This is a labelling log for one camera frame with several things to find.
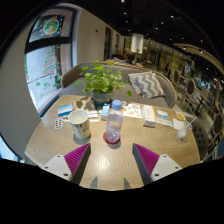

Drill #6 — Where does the blue white flat box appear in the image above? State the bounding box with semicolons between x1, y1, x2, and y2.
57;103;74;118

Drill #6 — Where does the curved grey sofa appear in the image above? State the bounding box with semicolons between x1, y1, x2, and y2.
59;60;178;109

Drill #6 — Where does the small light blue carton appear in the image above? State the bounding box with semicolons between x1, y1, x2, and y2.
100;103;111;121

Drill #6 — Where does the grey tufted armchair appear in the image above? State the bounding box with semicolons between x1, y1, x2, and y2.
186;114;214;161

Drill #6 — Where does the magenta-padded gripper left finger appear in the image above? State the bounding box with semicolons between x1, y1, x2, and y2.
42;142;92;185

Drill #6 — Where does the group of dining chairs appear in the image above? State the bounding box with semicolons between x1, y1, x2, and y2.
169;66;224;158

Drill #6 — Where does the yellow printed card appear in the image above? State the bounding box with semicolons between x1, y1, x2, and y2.
175;111;187;122

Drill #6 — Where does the grey white chevron cushion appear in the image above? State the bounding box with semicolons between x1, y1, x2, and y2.
127;71;166;100

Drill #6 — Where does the white napkin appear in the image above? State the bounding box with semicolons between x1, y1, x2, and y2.
172;118;185;131

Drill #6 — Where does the group of ceiling lights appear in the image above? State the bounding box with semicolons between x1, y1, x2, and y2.
119;0;204;54

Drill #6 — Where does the green potted plant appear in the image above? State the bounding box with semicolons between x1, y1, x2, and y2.
74;60;133;107

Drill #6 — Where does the small white blue packet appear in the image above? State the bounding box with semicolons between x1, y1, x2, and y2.
156;109;170;120

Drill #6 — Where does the clear plastic cup with straw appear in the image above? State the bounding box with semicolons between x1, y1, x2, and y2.
176;115;198;140

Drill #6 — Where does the person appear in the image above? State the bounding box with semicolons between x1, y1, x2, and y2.
123;51;137;65

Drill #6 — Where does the white printed mug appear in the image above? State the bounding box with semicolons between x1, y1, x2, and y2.
67;108;92;140

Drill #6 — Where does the blister pill pack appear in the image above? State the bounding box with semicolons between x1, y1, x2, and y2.
53;117;65;130

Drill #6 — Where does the clear blue-capped water bottle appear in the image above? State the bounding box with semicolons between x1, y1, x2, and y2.
105;99;125;144

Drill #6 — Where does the flat round red coaster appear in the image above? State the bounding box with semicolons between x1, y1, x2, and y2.
102;131;122;145

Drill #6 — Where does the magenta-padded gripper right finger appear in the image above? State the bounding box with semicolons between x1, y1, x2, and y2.
131;142;184;185

